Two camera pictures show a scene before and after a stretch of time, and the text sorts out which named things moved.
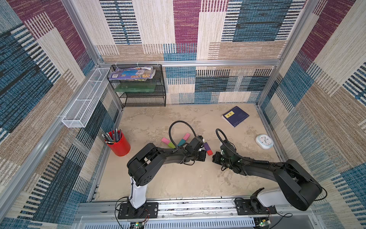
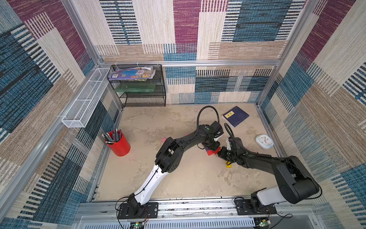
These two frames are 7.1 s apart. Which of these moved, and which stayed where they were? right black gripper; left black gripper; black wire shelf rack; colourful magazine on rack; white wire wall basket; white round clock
Moved: right black gripper; left black gripper
Stayed: black wire shelf rack; white round clock; white wire wall basket; colourful magazine on rack
